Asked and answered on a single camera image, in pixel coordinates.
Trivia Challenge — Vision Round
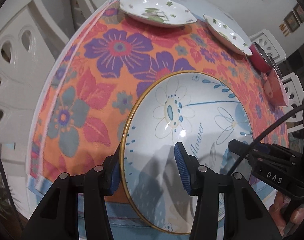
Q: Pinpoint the blue flower round plate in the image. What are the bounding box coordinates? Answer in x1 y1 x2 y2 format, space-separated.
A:
120 70 253 235

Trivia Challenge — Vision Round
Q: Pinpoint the pink steel bowl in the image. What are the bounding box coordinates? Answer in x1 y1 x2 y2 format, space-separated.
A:
264 58 289 107

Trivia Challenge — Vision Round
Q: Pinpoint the white octagonal floral plate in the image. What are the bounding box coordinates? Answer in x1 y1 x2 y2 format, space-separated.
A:
119 0 197 28

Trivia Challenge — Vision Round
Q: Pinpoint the red steel bowl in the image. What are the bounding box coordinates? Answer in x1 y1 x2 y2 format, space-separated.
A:
249 42 273 73

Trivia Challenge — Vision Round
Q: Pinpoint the right human hand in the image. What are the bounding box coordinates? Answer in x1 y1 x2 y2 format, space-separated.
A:
268 191 304 239

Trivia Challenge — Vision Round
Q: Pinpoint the green potted plant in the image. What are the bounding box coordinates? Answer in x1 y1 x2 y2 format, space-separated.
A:
0 175 17 219

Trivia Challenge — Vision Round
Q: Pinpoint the white chair near right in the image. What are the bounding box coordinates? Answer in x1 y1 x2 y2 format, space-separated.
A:
282 72 304 133

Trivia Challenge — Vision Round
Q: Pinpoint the white chair far right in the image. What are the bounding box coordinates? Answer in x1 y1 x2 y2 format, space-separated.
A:
249 29 286 64

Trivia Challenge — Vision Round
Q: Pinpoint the small framed picture upper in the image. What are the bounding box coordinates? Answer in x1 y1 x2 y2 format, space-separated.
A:
284 11 300 33

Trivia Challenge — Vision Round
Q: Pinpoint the floral orange table cloth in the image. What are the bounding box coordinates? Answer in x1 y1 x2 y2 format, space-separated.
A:
28 0 290 240

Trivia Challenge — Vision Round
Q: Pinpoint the white chair near left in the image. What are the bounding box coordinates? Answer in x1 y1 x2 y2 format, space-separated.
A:
0 0 69 177

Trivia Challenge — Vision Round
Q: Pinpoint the black cable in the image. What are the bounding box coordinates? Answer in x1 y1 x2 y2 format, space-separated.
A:
0 141 25 230
231 103 304 178

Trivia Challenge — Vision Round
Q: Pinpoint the black left cable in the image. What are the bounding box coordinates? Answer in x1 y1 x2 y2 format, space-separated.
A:
0 141 25 230

